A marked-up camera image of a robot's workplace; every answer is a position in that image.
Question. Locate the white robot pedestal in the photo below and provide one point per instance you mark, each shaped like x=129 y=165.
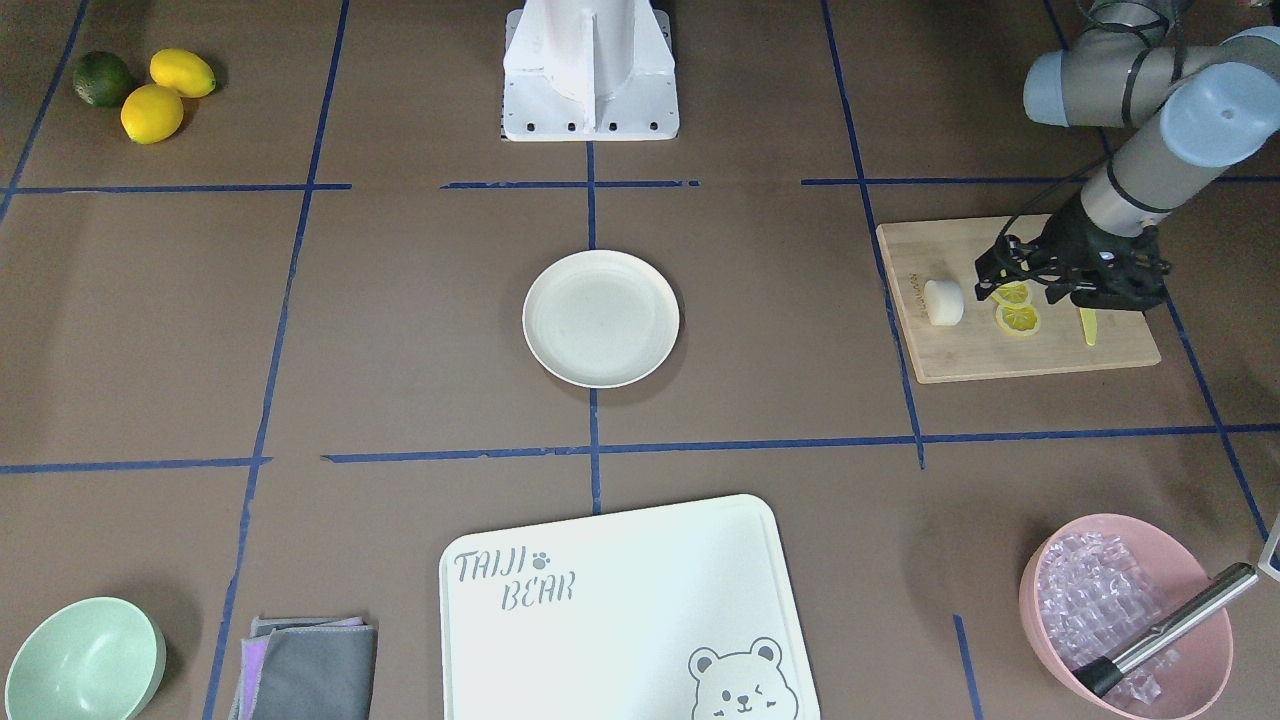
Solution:
x=589 y=71

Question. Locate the pink bowl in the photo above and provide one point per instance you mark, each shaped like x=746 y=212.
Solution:
x=1207 y=651

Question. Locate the lemon slice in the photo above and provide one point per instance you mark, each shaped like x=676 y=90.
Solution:
x=1013 y=294
x=1018 y=321

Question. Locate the folded grey cloth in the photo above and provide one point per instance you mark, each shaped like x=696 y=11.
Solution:
x=306 y=668

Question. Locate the ice cubes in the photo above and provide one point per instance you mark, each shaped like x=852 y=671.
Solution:
x=1092 y=595

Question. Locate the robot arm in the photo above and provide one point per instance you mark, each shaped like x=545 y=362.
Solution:
x=1194 y=112

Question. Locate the yellow plastic knife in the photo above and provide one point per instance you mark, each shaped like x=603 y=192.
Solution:
x=1088 y=325

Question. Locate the white bear tray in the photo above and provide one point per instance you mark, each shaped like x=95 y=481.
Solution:
x=682 y=611

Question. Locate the green lime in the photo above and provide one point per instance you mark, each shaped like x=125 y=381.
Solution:
x=102 y=80

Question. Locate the far lemon slice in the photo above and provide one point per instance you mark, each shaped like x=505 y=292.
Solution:
x=1018 y=321

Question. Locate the steel muddler tool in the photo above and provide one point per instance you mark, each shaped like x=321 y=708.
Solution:
x=1102 y=674

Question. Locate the white steamed bun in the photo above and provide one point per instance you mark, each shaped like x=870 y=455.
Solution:
x=944 y=302

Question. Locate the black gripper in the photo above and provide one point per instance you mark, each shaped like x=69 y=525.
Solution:
x=1070 y=236

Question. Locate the middle lemon slice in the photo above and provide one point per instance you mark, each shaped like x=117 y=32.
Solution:
x=1013 y=294

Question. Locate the beige round plate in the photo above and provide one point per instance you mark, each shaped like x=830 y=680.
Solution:
x=601 y=319

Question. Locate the yellow lemon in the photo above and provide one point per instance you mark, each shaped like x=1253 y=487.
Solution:
x=183 y=71
x=151 y=114

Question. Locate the mint green bowl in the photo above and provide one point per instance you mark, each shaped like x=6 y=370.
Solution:
x=100 y=658

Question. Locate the bamboo cutting board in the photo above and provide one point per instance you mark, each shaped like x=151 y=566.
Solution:
x=976 y=349

